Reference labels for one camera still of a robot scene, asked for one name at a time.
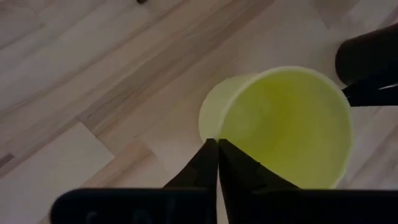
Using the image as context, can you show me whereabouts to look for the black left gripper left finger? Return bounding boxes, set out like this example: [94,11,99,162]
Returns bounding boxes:
[49,138,218,224]

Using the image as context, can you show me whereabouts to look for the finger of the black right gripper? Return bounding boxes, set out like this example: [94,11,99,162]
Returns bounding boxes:
[341,74,398,107]

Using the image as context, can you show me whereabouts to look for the small pale yellow-green mug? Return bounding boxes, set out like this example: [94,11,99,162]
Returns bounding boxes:
[198,65,354,190]

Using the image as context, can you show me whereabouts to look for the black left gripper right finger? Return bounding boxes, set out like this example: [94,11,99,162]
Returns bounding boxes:
[218,138,398,224]

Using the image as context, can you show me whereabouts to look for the tall black cup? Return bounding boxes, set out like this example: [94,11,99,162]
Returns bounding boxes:
[335,23,398,86]

